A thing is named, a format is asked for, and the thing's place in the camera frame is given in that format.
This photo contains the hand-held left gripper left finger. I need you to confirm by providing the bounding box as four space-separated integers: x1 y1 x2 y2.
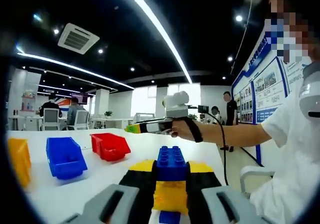
61 159 159 224

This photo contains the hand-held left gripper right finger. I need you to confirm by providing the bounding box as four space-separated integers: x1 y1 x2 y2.
186 160 270 224

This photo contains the blue toy block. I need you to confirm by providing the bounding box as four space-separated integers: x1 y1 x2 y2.
158 210 182 224
155 146 189 183

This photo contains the red plastic bin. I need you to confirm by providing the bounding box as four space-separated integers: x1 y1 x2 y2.
89 132 132 162

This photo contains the blue plastic bin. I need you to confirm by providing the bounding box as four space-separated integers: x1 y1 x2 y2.
45 137 89 181

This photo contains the yellow plastic bin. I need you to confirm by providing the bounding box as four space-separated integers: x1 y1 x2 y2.
7 137 32 189

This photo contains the person's right hand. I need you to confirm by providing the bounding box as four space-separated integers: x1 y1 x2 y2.
170 120 204 143

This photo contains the white office desk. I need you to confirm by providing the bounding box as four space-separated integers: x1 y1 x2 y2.
93 117 134 130
8 115 44 131

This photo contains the white chair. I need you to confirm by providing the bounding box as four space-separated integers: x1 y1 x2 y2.
239 165 276 194

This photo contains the grey mesh office chair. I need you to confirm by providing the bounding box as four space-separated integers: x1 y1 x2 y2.
72 109 90 131
40 108 61 131

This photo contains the long ceiling light strip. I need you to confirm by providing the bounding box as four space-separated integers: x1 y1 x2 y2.
16 52 136 90
118 0 194 84

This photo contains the person in white shirt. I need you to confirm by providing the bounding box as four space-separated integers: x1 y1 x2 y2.
249 59 320 224

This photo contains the ceiling air conditioner vent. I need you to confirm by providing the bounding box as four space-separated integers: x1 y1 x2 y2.
57 22 101 55

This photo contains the red display shelf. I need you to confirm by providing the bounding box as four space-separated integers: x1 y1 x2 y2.
20 89 36 113

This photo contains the grey worn device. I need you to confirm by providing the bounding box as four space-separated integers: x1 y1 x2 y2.
298 61 320 123

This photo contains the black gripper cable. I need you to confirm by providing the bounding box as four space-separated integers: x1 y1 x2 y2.
186 105 230 186

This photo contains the wall screen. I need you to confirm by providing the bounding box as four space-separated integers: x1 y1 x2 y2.
70 92 89 104

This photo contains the blue and white wall poster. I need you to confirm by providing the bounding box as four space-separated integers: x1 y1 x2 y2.
230 34 315 125

